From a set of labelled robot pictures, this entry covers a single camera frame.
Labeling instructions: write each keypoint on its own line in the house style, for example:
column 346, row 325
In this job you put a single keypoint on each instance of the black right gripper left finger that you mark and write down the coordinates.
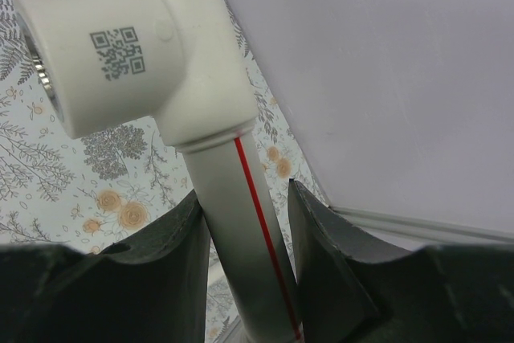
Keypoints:
column 149, row 287

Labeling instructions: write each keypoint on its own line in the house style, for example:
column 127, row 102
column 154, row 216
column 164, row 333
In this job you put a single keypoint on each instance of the white pipe frame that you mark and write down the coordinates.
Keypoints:
column 106, row 62

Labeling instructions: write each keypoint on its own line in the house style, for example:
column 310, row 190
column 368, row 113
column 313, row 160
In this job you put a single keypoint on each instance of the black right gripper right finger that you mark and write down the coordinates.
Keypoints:
column 355, row 287

